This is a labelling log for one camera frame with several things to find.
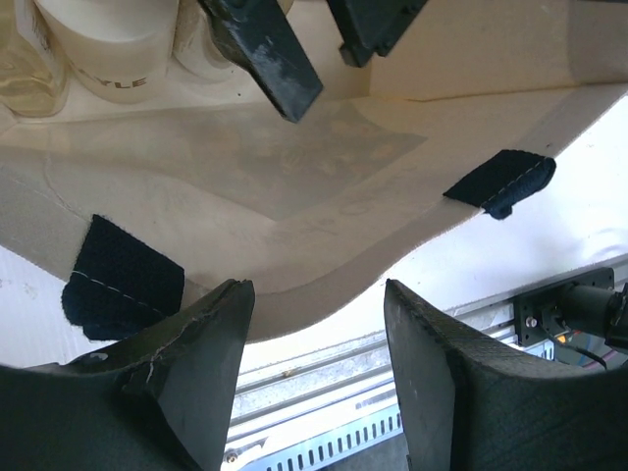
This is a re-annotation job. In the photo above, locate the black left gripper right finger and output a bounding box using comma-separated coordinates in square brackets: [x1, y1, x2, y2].
[384, 280, 627, 470]

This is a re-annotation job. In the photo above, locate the clear yellow liquid bottle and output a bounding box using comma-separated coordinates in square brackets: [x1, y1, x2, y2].
[1, 1, 69, 118]

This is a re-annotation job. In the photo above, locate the grey slotted cable duct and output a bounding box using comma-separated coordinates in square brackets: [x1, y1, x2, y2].
[221, 398, 403, 470]

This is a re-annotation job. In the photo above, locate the aluminium mounting rail front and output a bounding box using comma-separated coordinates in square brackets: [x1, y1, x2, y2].
[230, 288, 521, 433]

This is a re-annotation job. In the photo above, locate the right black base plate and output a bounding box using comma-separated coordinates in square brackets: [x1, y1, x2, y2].
[512, 267, 615, 346]

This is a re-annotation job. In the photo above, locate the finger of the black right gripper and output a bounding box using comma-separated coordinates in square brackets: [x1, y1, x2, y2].
[327, 0, 427, 68]
[199, 0, 323, 123]

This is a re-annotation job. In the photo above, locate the cream canvas tote bag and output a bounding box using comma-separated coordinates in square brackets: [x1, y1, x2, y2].
[1, 1, 627, 340]

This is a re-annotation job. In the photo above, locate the cream cylindrical bottle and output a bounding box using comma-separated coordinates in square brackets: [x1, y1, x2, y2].
[36, 0, 179, 104]

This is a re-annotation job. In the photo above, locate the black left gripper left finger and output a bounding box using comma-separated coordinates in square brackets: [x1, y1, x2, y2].
[1, 280, 255, 470]

